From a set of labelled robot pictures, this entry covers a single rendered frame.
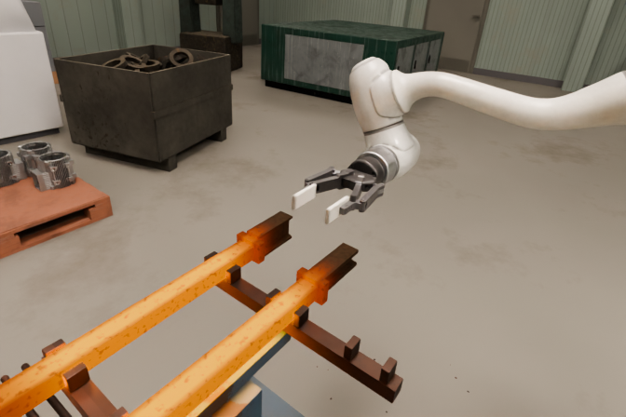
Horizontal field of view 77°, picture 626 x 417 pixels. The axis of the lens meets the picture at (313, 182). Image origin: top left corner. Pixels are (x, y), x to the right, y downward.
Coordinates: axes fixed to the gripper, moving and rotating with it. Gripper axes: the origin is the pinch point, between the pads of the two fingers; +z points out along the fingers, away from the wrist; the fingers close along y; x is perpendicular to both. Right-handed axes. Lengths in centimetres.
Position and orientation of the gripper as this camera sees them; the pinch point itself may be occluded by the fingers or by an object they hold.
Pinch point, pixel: (318, 204)
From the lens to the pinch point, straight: 74.2
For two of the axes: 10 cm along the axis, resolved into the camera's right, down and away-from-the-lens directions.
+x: 0.6, -8.9, -4.4
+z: -5.8, 3.3, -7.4
